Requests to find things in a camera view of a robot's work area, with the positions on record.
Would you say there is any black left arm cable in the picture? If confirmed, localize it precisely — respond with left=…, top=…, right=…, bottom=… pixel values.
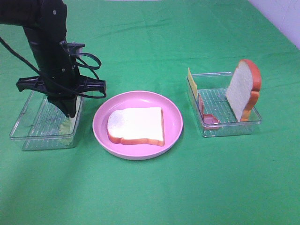
left=0, top=36, right=106, bottom=99

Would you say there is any pink round plate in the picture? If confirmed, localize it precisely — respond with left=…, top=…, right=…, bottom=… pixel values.
left=92, top=90, right=183, bottom=160

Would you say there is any yellow toy cheese slice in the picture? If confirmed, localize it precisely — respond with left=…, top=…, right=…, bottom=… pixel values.
left=187, top=68, right=198, bottom=100

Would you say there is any clear plastic tray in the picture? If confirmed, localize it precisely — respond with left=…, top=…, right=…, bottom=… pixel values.
left=187, top=72, right=262, bottom=137
left=9, top=91, right=84, bottom=151

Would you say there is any toy bacon strip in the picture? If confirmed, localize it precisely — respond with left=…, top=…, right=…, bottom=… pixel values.
left=197, top=93, right=220, bottom=130

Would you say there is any clear left plastic tray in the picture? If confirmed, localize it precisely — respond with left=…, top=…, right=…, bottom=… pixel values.
left=9, top=91, right=84, bottom=151

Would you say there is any clear right plastic tray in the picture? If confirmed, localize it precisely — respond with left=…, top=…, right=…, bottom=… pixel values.
left=187, top=72, right=262, bottom=137

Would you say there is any toy bread slice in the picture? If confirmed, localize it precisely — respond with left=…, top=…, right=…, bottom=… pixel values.
left=107, top=107, right=165, bottom=146
left=225, top=59, right=262, bottom=122

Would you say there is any toy lettuce leaf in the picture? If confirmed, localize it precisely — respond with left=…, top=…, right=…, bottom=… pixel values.
left=58, top=117, right=76, bottom=145

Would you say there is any green tablecloth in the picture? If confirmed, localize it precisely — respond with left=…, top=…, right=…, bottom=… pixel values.
left=0, top=0, right=300, bottom=225

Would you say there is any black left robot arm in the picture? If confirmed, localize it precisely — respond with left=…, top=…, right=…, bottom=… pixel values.
left=0, top=0, right=106, bottom=118

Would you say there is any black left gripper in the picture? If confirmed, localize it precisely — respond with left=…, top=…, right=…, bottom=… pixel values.
left=16, top=75, right=106, bottom=118

